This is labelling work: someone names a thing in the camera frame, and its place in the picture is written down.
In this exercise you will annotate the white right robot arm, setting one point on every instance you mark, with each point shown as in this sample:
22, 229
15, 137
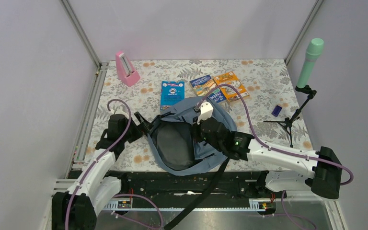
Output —
321, 170

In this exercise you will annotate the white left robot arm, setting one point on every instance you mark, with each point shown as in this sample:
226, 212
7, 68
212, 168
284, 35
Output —
78, 207

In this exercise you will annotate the purple toy brick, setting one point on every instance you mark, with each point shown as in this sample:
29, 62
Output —
276, 111

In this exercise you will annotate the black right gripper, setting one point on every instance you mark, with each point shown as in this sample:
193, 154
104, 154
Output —
196, 130

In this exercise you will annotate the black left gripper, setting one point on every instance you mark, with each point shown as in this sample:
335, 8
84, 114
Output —
143, 128

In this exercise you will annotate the pink metronome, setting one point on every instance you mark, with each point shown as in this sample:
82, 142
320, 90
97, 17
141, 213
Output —
125, 70

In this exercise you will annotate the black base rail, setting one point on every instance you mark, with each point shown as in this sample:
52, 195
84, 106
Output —
218, 189

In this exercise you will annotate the blue round package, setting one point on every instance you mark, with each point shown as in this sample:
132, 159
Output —
172, 92

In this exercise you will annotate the blue student backpack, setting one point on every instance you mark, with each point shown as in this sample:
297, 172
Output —
176, 152

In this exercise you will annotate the blue treehouse book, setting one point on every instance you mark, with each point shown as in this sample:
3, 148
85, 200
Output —
202, 85

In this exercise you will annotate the black tripod stand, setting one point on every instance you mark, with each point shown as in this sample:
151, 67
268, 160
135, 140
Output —
287, 123

